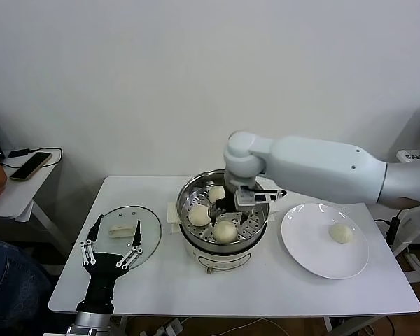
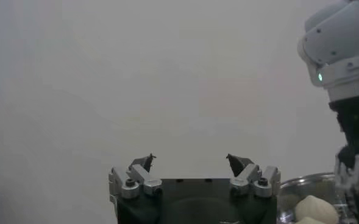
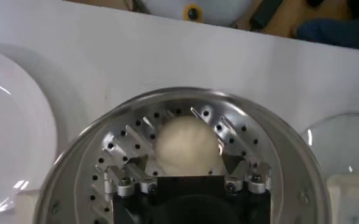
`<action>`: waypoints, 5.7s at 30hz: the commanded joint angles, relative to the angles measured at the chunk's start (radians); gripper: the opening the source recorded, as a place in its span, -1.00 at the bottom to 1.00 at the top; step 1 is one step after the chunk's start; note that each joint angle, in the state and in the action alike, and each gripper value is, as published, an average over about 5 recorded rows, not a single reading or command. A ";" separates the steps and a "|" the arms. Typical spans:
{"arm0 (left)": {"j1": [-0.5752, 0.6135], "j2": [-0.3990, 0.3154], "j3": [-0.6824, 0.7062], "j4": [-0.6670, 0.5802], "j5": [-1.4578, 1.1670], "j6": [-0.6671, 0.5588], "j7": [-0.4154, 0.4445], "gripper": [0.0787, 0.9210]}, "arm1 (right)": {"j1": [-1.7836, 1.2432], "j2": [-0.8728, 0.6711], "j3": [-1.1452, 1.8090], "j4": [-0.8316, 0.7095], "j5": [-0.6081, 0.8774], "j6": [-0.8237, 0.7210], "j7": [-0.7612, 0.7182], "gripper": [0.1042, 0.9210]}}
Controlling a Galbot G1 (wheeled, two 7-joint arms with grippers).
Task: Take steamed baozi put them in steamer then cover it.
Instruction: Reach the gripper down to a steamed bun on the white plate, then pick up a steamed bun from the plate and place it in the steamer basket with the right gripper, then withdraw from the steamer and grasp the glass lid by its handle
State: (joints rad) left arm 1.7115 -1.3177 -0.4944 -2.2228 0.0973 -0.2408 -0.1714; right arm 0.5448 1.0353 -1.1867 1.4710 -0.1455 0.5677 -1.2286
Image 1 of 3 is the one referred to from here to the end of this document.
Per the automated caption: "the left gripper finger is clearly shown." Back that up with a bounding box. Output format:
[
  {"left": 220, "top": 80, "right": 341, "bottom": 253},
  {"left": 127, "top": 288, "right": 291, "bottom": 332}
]
[
  {"left": 80, "top": 214, "right": 104, "bottom": 265},
  {"left": 115, "top": 219, "right": 144, "bottom": 270}
]

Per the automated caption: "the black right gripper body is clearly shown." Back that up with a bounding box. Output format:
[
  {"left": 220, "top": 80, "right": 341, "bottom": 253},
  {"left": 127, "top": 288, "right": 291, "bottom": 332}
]
[{"left": 215, "top": 181, "right": 244, "bottom": 220}]

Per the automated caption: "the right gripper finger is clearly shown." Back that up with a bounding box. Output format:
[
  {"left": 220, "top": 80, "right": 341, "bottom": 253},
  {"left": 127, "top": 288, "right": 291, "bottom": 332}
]
[
  {"left": 208, "top": 202, "right": 222, "bottom": 227},
  {"left": 239, "top": 209, "right": 255, "bottom": 227}
]

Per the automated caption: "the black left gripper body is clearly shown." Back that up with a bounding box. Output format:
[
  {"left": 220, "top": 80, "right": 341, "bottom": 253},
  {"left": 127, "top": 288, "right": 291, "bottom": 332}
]
[{"left": 76, "top": 251, "right": 127, "bottom": 312}]

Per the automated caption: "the white steamed baozi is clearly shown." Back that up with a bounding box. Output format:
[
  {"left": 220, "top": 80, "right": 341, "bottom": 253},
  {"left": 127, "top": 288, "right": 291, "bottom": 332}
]
[
  {"left": 328, "top": 223, "right": 355, "bottom": 244},
  {"left": 213, "top": 220, "right": 238, "bottom": 244},
  {"left": 208, "top": 185, "right": 227, "bottom": 204},
  {"left": 188, "top": 204, "right": 212, "bottom": 227}
]

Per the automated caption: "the glass lid with white handle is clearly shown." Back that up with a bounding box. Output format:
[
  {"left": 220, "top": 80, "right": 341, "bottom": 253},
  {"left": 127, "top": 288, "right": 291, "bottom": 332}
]
[{"left": 85, "top": 205, "right": 163, "bottom": 270}]

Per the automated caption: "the stainless steel steamer basket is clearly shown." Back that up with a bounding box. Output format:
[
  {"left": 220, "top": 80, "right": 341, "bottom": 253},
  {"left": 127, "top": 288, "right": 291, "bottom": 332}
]
[{"left": 176, "top": 169, "right": 270, "bottom": 252}]

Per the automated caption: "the white electric cooker base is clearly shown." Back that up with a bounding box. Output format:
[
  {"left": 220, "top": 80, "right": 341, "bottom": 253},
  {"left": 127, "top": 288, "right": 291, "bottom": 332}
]
[{"left": 166, "top": 195, "right": 279, "bottom": 276}]

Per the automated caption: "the white round plate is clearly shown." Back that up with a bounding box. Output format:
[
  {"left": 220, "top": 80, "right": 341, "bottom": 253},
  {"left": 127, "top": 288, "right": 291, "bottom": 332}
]
[{"left": 280, "top": 202, "right": 370, "bottom": 280}]

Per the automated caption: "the white floor power strip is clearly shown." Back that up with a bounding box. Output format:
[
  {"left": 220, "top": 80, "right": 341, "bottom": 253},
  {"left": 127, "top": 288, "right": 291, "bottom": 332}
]
[{"left": 153, "top": 318, "right": 185, "bottom": 336}]

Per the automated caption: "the white side table with phone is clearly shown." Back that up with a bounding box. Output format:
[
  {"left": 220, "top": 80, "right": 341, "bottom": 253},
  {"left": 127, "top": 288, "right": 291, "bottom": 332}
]
[{"left": 0, "top": 147, "right": 74, "bottom": 277}]

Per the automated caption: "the person blue jeans leg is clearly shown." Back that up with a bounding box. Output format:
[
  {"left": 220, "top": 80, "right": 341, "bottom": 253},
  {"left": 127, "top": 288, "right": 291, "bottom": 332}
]
[{"left": 0, "top": 237, "right": 53, "bottom": 336}]

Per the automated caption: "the gold smartphone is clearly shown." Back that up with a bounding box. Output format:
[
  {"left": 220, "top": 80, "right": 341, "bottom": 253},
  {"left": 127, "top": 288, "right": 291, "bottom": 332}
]
[{"left": 9, "top": 152, "right": 53, "bottom": 182}]

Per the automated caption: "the white side table with label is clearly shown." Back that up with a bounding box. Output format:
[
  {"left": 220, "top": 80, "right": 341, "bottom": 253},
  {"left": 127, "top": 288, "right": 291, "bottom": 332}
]
[{"left": 391, "top": 149, "right": 420, "bottom": 284}]

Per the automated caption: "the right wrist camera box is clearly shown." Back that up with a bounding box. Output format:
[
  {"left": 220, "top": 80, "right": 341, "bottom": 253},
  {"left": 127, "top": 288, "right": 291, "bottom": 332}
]
[{"left": 234, "top": 187, "right": 288, "bottom": 213}]

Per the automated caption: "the black charger with cable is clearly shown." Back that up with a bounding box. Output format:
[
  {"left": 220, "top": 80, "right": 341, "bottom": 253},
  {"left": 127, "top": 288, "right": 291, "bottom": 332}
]
[{"left": 1, "top": 147, "right": 63, "bottom": 171}]

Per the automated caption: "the black power adapter with cable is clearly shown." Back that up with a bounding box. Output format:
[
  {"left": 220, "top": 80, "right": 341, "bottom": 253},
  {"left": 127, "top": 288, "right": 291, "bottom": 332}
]
[{"left": 374, "top": 206, "right": 411, "bottom": 246}]

